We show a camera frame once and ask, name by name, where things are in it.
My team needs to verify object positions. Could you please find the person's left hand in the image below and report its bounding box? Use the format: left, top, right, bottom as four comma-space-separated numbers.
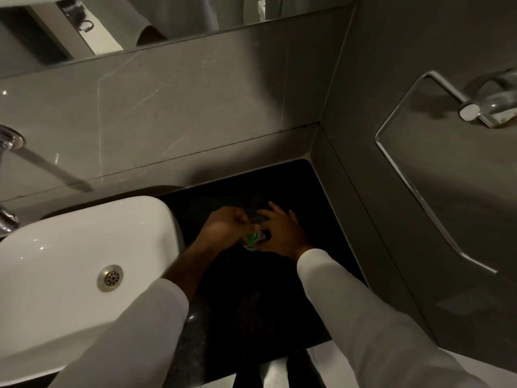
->
200, 207, 257, 256

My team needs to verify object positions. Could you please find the person's right hand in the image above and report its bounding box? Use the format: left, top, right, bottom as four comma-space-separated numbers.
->
254, 201, 315, 261

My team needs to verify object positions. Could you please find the small green and white tube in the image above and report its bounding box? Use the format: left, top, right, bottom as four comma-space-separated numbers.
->
242, 224, 272, 252

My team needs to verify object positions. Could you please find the person's right forearm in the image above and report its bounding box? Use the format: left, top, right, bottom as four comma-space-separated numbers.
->
296, 248, 492, 388

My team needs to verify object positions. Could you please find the person's left forearm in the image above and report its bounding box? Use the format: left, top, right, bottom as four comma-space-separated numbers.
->
48, 238, 212, 388

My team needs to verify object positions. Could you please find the metal sink drain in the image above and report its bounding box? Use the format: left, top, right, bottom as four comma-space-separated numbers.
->
97, 264, 124, 292

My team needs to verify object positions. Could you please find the person's left leg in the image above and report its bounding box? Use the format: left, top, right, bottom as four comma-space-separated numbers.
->
234, 355, 265, 388

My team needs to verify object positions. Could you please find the person's leg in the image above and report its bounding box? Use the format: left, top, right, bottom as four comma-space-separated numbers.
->
285, 349, 329, 388
234, 355, 265, 388

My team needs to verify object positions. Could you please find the person's right leg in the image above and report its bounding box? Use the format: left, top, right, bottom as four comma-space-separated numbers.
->
285, 349, 329, 388

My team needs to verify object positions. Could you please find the white ceramic sink basin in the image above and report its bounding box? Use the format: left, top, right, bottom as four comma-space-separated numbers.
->
0, 195, 186, 377

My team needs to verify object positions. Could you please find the chrome tap fitting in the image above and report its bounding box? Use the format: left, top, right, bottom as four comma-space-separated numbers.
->
0, 206, 21, 235

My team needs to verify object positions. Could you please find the wall mirror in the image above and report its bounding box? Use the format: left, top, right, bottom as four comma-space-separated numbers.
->
0, 0, 358, 79

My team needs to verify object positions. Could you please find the chrome towel ring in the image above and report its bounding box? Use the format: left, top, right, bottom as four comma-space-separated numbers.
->
374, 68, 517, 276

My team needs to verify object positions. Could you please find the chrome wall tap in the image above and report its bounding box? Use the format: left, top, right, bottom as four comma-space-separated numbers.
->
0, 124, 26, 152

